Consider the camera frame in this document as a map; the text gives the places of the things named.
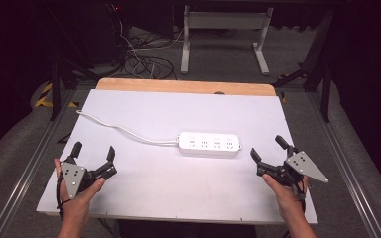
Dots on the yellow black hazard tape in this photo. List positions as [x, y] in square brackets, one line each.
[48, 97]

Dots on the wooden table top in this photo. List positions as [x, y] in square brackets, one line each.
[185, 87]

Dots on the black metal stand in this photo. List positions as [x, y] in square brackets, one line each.
[320, 76]
[59, 79]

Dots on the white metal table frame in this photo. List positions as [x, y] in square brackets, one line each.
[224, 23]

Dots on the white table board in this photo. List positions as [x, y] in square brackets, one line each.
[165, 185]

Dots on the white power strip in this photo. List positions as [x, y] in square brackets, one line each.
[209, 144]

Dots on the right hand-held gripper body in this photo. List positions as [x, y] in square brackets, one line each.
[291, 169]

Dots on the person's left hand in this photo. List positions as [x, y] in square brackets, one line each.
[77, 201]

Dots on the person's right hand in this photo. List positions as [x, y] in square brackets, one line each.
[286, 195]

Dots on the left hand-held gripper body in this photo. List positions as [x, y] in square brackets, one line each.
[74, 175]

